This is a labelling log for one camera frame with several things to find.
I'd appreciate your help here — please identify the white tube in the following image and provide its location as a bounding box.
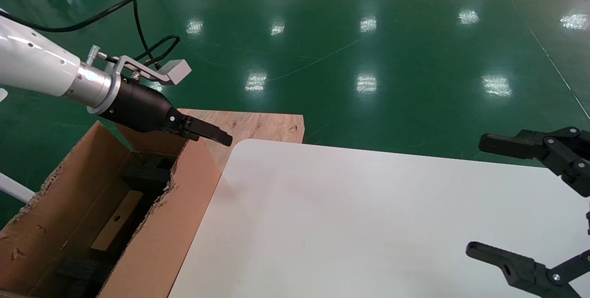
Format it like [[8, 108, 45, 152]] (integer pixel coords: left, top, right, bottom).
[[0, 173, 35, 203]]

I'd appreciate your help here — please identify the wooden plywood board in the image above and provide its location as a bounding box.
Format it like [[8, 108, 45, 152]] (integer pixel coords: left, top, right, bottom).
[[177, 108, 305, 172]]

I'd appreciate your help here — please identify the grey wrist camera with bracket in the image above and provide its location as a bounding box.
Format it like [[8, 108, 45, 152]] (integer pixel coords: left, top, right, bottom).
[[108, 55, 192, 87]]

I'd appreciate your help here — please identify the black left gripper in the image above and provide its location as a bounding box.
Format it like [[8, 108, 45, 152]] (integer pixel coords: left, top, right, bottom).
[[98, 78, 233, 147]]

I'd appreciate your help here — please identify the black cable with yellow tip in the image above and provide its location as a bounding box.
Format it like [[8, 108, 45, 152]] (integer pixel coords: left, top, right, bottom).
[[0, 0, 160, 71]]

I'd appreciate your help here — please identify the large open cardboard box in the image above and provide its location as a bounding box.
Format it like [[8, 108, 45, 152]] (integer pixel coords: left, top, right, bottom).
[[0, 120, 223, 298]]

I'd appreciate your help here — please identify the black foam insert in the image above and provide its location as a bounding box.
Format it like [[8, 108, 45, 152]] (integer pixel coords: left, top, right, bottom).
[[55, 256, 112, 298], [122, 155, 174, 194]]

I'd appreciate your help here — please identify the short black looped cable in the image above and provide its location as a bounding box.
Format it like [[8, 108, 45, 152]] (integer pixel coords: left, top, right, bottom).
[[107, 35, 181, 66]]

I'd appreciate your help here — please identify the small cardboard box with hole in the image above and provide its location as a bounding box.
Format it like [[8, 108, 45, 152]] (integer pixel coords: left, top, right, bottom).
[[90, 190, 145, 252]]

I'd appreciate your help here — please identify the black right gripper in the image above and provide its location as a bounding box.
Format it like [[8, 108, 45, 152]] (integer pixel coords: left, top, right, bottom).
[[465, 127, 590, 298]]

